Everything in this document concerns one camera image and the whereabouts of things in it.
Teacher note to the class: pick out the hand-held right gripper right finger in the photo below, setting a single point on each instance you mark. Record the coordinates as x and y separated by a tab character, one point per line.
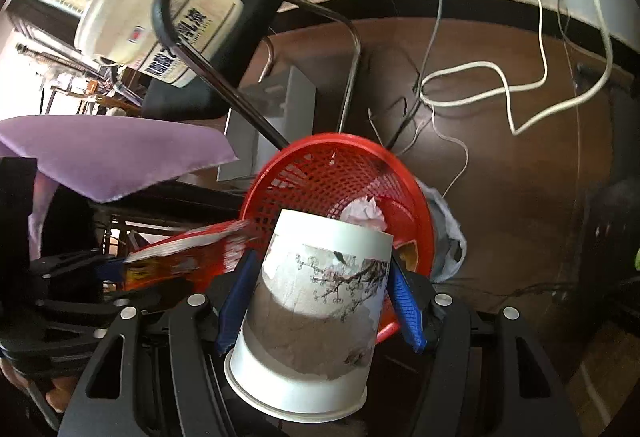
405	307

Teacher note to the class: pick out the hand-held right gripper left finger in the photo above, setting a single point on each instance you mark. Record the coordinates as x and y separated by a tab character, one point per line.
240	297

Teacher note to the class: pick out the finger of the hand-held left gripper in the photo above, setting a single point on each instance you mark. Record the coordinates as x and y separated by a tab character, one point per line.
125	298
107	268

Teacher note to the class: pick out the red snack bag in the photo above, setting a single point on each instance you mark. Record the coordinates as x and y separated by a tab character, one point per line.
190	252

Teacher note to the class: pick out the white paper cup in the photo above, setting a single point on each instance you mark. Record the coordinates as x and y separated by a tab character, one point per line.
310	307

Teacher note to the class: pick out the white tissue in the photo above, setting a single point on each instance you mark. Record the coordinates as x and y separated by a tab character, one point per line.
362	214

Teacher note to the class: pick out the red plastic basket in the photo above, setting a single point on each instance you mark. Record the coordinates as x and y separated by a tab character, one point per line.
320	177

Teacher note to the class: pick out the person's left hand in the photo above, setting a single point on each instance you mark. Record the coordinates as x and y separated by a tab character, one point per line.
57	394

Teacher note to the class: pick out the grey plastic bag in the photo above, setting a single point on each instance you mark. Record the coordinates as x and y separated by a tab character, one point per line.
450	242

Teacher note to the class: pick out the purple printed tablecloth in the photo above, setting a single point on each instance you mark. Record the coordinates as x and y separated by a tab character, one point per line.
100	152

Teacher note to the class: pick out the grey metal box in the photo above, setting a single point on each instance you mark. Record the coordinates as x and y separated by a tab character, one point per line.
270	117

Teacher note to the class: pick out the white labelled bucket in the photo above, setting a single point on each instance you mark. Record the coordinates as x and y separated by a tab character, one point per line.
125	2

